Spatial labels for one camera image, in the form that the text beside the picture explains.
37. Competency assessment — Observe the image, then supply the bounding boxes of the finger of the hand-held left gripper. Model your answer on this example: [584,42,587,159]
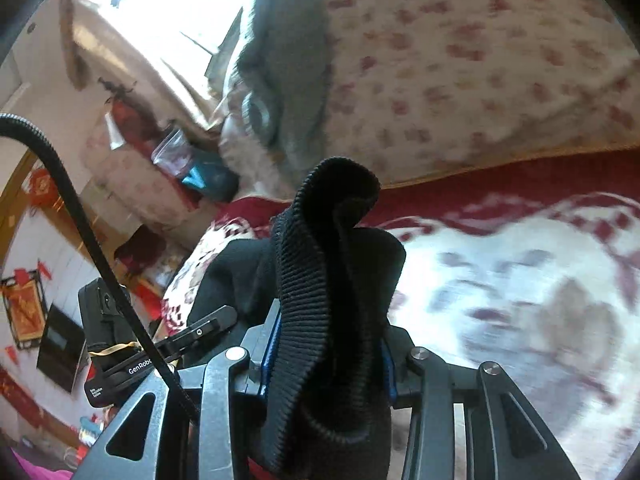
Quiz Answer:
[160,305,238,367]

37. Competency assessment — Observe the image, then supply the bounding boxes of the black pants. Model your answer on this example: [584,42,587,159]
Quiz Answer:
[186,156,407,480]

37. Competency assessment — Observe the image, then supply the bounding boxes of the teal bag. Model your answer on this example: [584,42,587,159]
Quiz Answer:
[182,152,239,202]

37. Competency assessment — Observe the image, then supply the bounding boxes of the clear plastic bag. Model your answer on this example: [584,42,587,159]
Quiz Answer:
[150,127,197,179]

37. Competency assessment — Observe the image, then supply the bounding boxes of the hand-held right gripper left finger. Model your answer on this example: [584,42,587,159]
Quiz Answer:
[75,299,282,480]

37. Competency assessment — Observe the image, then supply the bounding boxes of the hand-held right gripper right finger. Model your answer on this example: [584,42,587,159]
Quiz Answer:
[381,326,584,480]

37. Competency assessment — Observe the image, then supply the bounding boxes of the red framed wall decoration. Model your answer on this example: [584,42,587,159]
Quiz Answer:
[1,270,49,350]

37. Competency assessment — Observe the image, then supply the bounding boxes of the red white floral blanket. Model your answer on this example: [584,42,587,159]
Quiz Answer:
[162,152,640,480]

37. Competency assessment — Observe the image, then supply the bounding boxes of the person's left forearm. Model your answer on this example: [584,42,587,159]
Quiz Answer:
[10,447,76,480]

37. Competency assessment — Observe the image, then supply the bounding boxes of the grey knitted garment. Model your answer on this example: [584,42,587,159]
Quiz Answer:
[220,0,334,197]

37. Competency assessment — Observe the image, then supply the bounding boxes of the red knot wall ornament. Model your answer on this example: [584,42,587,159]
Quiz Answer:
[27,170,64,207]

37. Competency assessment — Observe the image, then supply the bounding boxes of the black television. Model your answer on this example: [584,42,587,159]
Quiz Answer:
[37,305,87,394]

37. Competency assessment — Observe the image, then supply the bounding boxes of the beige floral bedsheet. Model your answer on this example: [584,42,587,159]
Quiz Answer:
[60,0,640,241]

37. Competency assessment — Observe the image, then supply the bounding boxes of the black ribbed cable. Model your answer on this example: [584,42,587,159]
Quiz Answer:
[0,114,202,419]

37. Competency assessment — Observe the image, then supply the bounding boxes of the red wall banner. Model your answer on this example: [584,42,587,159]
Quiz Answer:
[0,366,38,423]

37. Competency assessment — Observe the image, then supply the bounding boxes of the wooden arch frame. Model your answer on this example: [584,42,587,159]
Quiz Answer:
[0,150,117,272]

